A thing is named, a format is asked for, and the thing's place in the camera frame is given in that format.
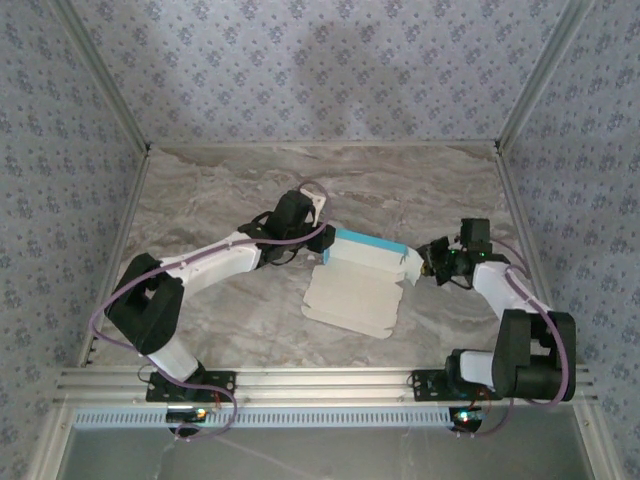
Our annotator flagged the thin aluminium table edge bar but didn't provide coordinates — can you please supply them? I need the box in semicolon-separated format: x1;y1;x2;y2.
148;141;501;150

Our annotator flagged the aluminium table side rail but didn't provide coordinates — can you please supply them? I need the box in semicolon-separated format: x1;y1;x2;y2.
494;147;571;366
77;147;154;369

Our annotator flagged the wide aluminium frame rail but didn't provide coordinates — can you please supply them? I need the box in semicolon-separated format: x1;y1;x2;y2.
52;367;599;406

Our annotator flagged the aluminium frame leg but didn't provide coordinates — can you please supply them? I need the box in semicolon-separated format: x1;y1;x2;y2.
27;402;76;480
572;402;619;480

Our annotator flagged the aluminium upright post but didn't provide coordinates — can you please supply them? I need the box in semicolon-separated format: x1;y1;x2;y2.
49;0;154;151
494;0;599;151

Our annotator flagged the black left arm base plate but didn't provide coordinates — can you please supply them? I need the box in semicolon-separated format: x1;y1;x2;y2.
145;370;237;404

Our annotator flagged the white and blue paper box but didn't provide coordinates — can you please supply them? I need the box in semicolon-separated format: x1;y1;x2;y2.
301;227;426;341

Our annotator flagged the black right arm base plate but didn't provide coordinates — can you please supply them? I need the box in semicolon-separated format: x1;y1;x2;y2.
412;369;504;402

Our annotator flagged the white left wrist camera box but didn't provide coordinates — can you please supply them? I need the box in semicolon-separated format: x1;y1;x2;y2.
302;188;330;224

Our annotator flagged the grey slotted cable duct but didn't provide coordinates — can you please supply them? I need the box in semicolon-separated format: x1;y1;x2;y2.
73;405;459;430

